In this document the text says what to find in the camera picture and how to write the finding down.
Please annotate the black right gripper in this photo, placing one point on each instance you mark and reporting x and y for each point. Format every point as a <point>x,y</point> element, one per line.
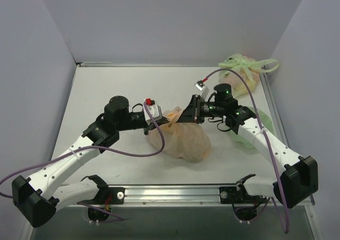
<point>197,109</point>

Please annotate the translucent orange banana-print bag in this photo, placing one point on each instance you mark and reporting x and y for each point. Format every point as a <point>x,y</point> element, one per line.
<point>187,141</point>

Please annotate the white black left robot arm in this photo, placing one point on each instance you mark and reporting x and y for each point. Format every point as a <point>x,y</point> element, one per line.
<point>41,194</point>

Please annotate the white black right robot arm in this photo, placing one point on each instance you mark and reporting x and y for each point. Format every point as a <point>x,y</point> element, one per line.
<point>296,176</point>

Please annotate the tied green bag of fruit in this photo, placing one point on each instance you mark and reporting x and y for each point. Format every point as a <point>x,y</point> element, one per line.
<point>248,68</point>

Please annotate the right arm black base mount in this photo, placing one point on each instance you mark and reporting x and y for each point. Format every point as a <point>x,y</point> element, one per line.
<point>231,194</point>

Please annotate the aluminium table edge rail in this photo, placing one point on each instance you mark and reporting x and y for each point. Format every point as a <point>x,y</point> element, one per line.
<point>143,194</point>

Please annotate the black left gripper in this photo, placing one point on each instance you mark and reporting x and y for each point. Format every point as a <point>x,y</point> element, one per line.
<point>148,126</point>

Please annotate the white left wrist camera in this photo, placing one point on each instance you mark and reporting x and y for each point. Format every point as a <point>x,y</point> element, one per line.
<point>151,109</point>

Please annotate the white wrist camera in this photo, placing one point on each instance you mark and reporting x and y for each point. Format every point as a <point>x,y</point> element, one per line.
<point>151,109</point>
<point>203,89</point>

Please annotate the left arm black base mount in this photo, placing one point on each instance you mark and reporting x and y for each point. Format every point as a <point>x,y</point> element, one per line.
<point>111,195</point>

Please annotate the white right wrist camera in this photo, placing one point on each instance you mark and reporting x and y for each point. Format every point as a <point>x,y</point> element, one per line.
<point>203,89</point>

